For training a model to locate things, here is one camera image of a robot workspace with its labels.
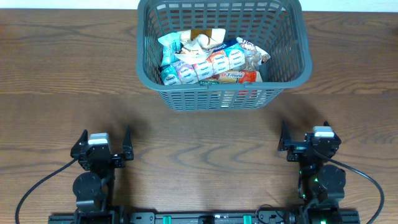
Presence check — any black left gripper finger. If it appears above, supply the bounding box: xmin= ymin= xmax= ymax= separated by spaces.
xmin=70 ymin=129 xmax=88 ymax=159
xmin=122 ymin=126 xmax=134 ymax=161

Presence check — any orange San Remo pasta pack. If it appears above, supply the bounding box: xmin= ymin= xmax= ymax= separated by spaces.
xmin=199 ymin=70 xmax=262 ymax=85

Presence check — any colourful Kleenex tissue pack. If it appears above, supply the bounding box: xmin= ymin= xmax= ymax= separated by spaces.
xmin=160 ymin=39 xmax=246 ymax=85

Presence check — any teal snack packet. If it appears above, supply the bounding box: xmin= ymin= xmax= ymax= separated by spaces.
xmin=158 ymin=32 xmax=181 ymax=67

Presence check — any beige brown rice bag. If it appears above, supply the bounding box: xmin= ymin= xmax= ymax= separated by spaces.
xmin=174 ymin=29 xmax=226 ymax=65

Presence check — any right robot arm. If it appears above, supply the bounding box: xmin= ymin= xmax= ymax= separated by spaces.
xmin=128 ymin=122 xmax=346 ymax=224

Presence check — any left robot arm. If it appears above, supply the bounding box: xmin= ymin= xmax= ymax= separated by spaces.
xmin=70 ymin=130 xmax=125 ymax=217

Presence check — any grey plastic basket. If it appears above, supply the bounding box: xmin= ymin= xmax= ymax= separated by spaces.
xmin=136 ymin=0 xmax=312 ymax=111

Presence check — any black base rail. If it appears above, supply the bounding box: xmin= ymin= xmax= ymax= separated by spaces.
xmin=47 ymin=207 xmax=361 ymax=224

